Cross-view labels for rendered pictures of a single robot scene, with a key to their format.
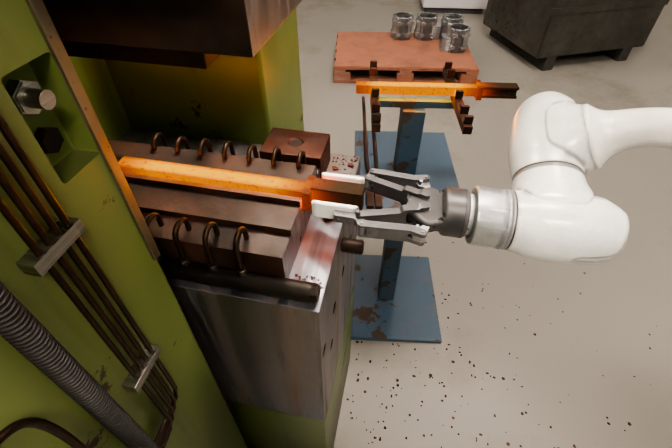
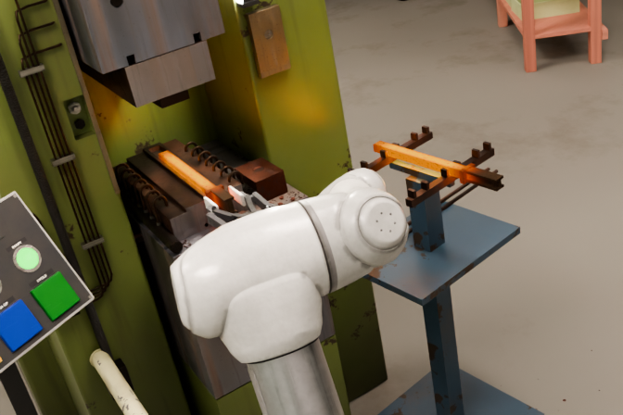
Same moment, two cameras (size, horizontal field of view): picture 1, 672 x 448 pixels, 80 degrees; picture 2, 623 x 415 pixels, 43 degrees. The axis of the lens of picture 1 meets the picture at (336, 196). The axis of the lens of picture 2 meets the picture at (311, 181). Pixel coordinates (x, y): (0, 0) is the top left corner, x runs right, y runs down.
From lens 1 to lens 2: 1.55 m
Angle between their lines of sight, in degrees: 44
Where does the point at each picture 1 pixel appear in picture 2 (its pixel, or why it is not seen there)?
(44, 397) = (44, 215)
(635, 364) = not seen: outside the picture
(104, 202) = (93, 154)
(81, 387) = (55, 218)
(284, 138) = (256, 165)
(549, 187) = not seen: hidden behind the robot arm
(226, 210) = (175, 191)
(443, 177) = (452, 263)
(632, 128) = not seen: hidden behind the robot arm
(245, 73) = (253, 115)
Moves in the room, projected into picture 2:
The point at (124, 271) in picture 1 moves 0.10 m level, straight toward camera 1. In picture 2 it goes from (95, 189) to (82, 210)
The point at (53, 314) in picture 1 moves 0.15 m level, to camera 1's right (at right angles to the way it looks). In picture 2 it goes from (57, 186) to (88, 202)
